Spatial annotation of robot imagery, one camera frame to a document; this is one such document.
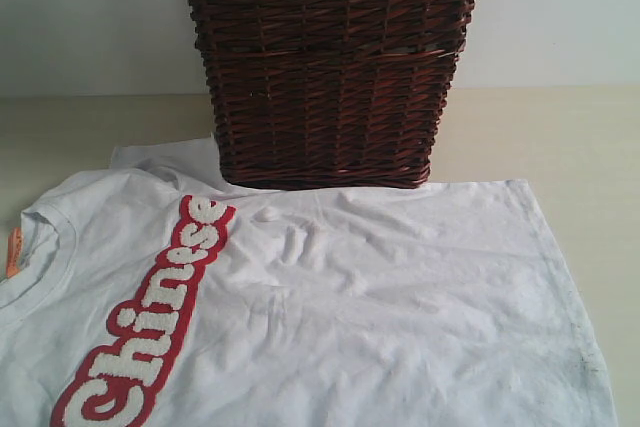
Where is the dark brown wicker basket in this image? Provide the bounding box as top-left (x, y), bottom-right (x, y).
top-left (188, 0), bottom-right (475, 190)

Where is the white t-shirt red lettering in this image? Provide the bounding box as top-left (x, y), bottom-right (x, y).
top-left (1, 139), bottom-right (618, 426)

